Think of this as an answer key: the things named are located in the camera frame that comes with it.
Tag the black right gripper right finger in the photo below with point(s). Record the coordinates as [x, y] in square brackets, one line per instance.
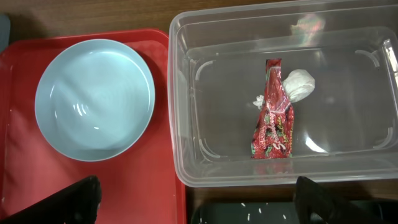
[310, 197]

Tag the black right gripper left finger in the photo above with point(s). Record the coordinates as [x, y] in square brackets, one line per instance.
[75, 204]

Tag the red snack wrapper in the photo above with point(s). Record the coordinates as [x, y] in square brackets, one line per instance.
[273, 134]

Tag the light blue plate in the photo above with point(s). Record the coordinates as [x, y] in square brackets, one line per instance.
[94, 100]

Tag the white tissue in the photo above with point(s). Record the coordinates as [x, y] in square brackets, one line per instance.
[300, 85]

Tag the black waste tray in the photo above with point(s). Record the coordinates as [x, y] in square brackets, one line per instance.
[277, 212]

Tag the grey dishwasher rack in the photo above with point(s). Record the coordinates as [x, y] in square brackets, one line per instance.
[5, 28]

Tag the red plastic tray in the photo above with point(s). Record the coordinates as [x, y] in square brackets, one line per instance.
[138, 186]

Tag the clear plastic bin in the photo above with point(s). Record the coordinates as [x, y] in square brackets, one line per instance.
[346, 129]

